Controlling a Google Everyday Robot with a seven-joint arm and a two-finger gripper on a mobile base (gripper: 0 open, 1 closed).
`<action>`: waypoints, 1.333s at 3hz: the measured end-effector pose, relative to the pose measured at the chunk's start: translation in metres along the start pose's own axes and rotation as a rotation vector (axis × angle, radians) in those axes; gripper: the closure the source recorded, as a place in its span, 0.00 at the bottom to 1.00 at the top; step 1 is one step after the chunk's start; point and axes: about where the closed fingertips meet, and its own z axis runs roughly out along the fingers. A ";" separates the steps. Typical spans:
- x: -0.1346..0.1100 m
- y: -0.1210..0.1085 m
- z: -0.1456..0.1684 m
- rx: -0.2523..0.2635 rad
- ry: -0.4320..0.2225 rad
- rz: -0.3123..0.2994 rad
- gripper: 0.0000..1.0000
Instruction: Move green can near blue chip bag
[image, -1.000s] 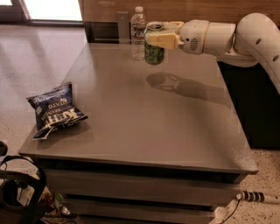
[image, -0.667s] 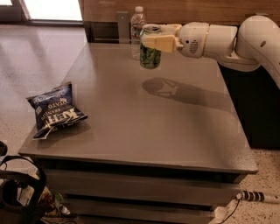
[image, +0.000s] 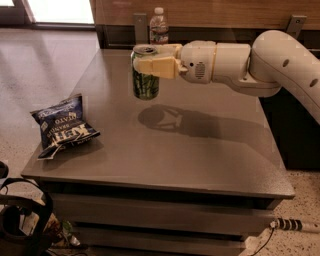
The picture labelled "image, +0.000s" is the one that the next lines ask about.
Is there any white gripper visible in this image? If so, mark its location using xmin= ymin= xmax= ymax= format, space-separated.
xmin=133 ymin=41 xmax=217 ymax=84

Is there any green soda can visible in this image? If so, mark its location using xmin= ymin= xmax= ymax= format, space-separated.
xmin=131 ymin=44 xmax=159 ymax=100

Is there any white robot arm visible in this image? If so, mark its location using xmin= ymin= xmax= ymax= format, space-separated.
xmin=133 ymin=30 xmax=320 ymax=123

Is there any blue potato chip bag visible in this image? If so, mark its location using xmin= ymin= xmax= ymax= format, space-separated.
xmin=31 ymin=94 xmax=100 ymax=160

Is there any clear plastic water bottle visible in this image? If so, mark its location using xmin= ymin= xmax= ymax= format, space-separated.
xmin=149 ymin=7 xmax=169 ymax=44

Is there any grey table drawer unit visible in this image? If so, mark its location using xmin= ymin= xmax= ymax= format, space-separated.
xmin=39 ymin=181 xmax=284 ymax=256

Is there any left metal wall bracket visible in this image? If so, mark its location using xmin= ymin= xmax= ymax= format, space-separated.
xmin=133 ymin=13 xmax=148 ymax=44

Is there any metal wall bracket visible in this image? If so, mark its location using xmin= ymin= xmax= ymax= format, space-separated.
xmin=286 ymin=15 xmax=307 ymax=39
xmin=133 ymin=13 xmax=148 ymax=44

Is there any right metal wall bracket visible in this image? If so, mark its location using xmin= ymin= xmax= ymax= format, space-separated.
xmin=286 ymin=15 xmax=307 ymax=39

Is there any black white striped cable plug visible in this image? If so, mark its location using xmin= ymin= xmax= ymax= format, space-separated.
xmin=269 ymin=217 xmax=320 ymax=234

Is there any black bag with straps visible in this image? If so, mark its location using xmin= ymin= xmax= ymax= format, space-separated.
xmin=0 ymin=178 xmax=53 ymax=256

